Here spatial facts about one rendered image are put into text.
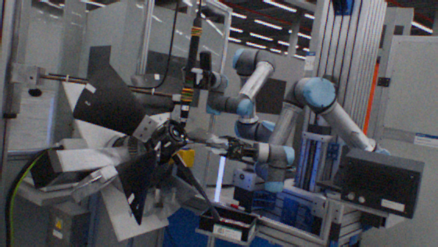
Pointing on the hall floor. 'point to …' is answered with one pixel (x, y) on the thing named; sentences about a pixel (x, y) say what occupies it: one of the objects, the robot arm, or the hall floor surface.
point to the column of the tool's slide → (8, 8)
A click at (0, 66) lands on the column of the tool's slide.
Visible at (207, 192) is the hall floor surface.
